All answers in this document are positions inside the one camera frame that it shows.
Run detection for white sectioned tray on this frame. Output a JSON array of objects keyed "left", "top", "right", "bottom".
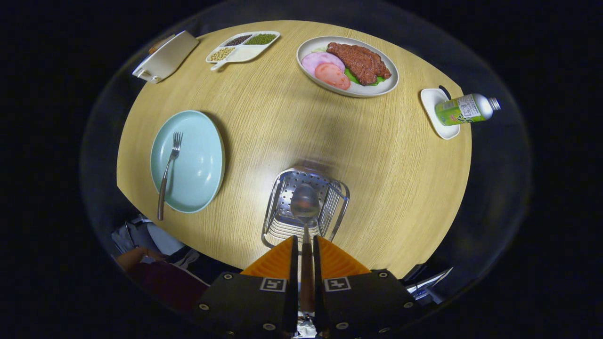
[{"left": 205, "top": 31, "right": 281, "bottom": 71}]

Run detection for green beans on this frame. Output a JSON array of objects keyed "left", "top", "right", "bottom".
[{"left": 245, "top": 33, "right": 277, "bottom": 46}]

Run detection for metal spoon with wooden handle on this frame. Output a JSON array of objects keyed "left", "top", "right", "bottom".
[{"left": 290, "top": 184, "right": 321, "bottom": 315}]

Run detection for metal wire basket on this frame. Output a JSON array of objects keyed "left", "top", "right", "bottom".
[{"left": 261, "top": 167, "right": 350, "bottom": 250}]

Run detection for green label metal bottle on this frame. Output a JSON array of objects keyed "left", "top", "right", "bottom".
[{"left": 434, "top": 93, "right": 501, "bottom": 126}]

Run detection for person's dark red clothing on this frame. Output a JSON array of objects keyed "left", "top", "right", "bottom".
[{"left": 130, "top": 261, "right": 210, "bottom": 314}]

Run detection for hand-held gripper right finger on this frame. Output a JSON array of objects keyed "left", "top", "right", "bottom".
[{"left": 313, "top": 235, "right": 422, "bottom": 338}]

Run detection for white grey cloth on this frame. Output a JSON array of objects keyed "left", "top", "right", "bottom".
[{"left": 112, "top": 216, "right": 201, "bottom": 269}]

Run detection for light blue plate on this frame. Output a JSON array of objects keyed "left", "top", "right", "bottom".
[{"left": 150, "top": 110, "right": 226, "bottom": 214}]

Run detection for pale pink ham slice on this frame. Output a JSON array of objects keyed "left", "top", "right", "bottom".
[{"left": 301, "top": 52, "right": 346, "bottom": 77}]

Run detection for brown steak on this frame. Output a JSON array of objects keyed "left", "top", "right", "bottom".
[{"left": 326, "top": 42, "right": 392, "bottom": 86}]

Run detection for white flat object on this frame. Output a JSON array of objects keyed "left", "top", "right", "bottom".
[{"left": 406, "top": 267, "right": 454, "bottom": 302}]

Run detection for small white dish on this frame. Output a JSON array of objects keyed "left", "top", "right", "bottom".
[{"left": 420, "top": 88, "right": 461, "bottom": 140}]

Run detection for brown toast slice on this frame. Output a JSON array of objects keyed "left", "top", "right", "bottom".
[{"left": 148, "top": 35, "right": 175, "bottom": 53}]

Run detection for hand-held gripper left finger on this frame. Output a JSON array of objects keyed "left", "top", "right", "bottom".
[{"left": 193, "top": 235, "right": 299, "bottom": 339}]

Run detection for white oval plate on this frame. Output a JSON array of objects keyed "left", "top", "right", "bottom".
[{"left": 296, "top": 36, "right": 399, "bottom": 98}]

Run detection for red ham slice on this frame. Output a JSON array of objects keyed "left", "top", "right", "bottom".
[{"left": 314, "top": 63, "right": 351, "bottom": 90}]

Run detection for cream white toaster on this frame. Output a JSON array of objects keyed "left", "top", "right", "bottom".
[{"left": 132, "top": 31, "right": 200, "bottom": 84}]

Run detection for green lettuce leaf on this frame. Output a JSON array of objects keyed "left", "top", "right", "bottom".
[{"left": 344, "top": 68, "right": 384, "bottom": 87}]

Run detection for metal fork with wooden handle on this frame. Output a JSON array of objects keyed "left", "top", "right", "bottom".
[{"left": 157, "top": 131, "right": 183, "bottom": 221}]

